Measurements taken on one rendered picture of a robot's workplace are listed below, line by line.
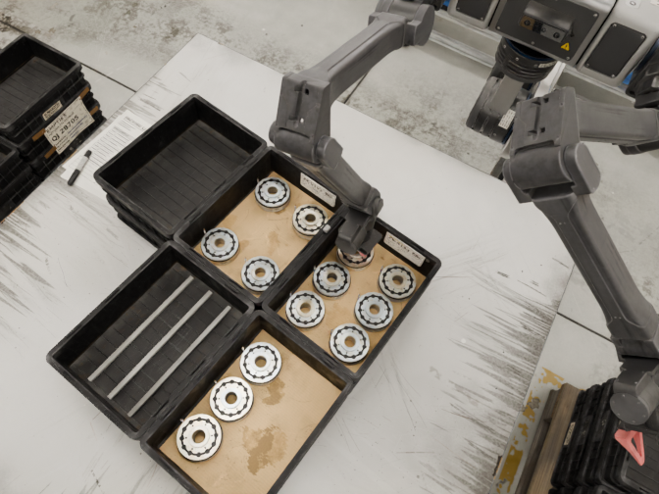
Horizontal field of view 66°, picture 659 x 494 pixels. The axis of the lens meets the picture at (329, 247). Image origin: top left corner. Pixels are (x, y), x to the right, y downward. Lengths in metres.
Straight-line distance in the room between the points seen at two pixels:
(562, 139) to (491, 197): 1.09
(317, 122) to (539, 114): 0.32
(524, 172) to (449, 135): 2.13
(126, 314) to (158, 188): 0.39
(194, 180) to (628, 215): 2.20
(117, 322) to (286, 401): 0.48
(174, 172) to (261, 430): 0.79
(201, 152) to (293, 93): 0.85
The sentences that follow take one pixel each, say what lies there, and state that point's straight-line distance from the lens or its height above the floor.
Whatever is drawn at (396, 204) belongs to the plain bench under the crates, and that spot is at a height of 0.70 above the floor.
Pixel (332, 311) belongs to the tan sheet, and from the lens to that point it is 1.38.
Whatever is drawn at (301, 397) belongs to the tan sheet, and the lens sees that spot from 1.32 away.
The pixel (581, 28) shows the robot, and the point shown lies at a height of 1.47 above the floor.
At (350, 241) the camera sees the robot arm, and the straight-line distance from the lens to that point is 1.18.
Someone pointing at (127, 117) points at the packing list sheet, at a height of 0.70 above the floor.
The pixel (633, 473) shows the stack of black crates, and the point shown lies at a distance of 1.95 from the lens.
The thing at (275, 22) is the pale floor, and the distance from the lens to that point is 3.33.
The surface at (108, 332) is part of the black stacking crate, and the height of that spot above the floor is 0.83.
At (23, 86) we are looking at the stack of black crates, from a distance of 2.48.
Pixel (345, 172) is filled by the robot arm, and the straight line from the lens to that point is 1.00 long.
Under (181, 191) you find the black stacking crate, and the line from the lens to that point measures 1.57.
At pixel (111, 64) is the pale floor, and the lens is 3.19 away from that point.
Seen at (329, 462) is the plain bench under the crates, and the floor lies 0.70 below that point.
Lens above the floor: 2.12
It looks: 63 degrees down
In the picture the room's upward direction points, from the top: 10 degrees clockwise
